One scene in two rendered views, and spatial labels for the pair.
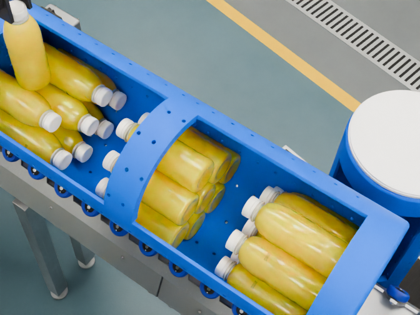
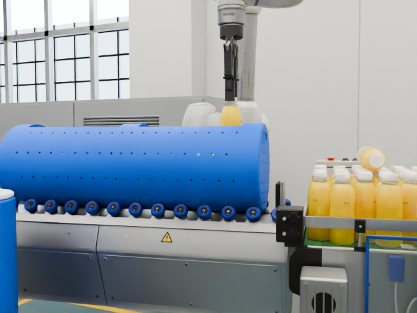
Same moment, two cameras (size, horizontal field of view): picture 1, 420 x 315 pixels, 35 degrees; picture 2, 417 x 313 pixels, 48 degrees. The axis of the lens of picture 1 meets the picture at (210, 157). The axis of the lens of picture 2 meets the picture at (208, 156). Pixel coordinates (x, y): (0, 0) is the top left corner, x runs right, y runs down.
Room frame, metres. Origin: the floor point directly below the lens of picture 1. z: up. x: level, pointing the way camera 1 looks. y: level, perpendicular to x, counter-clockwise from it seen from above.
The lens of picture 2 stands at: (2.27, -0.16, 1.21)
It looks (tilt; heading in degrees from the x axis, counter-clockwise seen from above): 3 degrees down; 162
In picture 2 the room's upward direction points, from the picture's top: straight up
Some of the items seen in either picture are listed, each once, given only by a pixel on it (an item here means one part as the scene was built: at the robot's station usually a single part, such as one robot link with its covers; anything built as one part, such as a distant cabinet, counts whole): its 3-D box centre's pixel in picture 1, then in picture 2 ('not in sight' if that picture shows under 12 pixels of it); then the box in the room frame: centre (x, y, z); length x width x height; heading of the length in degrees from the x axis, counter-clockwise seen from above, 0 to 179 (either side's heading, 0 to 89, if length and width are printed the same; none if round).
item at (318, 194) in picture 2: not in sight; (319, 208); (1.10, 0.54, 0.99); 0.07 x 0.07 x 0.18
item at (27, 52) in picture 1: (25, 48); (231, 130); (0.85, 0.36, 1.21); 0.07 x 0.07 x 0.18
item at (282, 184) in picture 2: not in sight; (280, 200); (0.94, 0.50, 0.99); 0.10 x 0.02 x 0.12; 148
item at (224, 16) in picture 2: not in sight; (231, 17); (0.85, 0.37, 1.57); 0.09 x 0.09 x 0.06
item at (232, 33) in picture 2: not in sight; (231, 41); (0.85, 0.37, 1.49); 0.08 x 0.07 x 0.09; 148
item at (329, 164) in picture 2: not in sight; (345, 174); (0.80, 0.83, 1.05); 0.20 x 0.10 x 0.10; 58
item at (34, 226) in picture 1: (44, 252); not in sight; (0.84, 0.48, 0.31); 0.06 x 0.06 x 0.63; 58
